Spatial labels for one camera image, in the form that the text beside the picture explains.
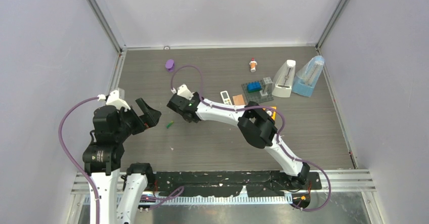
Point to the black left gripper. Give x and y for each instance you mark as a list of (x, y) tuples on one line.
[(151, 115)]

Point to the green battery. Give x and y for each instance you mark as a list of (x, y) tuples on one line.
[(169, 124)]

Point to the slim white remote control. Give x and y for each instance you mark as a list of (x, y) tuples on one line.
[(226, 98)]

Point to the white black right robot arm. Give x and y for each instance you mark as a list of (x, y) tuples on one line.
[(256, 126)]

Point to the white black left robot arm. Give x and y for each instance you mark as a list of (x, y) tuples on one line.
[(102, 162)]

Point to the purple plastic cap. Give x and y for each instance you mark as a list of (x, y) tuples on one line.
[(170, 65)]

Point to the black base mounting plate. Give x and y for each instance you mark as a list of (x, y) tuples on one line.
[(261, 183)]

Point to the brown cork square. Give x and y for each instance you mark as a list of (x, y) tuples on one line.
[(238, 100)]

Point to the blue building brick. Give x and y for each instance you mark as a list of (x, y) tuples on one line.
[(253, 87)]

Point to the grey building block baseplate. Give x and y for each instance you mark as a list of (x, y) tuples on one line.
[(256, 96)]

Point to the small orange white bottle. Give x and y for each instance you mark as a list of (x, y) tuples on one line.
[(253, 64)]

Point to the yellow triangular wooden piece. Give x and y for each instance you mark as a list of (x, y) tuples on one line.
[(271, 112)]

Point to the white metronome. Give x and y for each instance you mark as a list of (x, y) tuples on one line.
[(283, 80)]

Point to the light blue metronome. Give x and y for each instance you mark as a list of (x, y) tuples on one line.
[(306, 78)]

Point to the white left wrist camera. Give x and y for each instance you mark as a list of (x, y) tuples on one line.
[(115, 98)]

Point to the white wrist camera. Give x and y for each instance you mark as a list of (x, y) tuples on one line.
[(115, 98), (182, 91)]

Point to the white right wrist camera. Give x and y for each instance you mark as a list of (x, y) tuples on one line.
[(182, 91)]

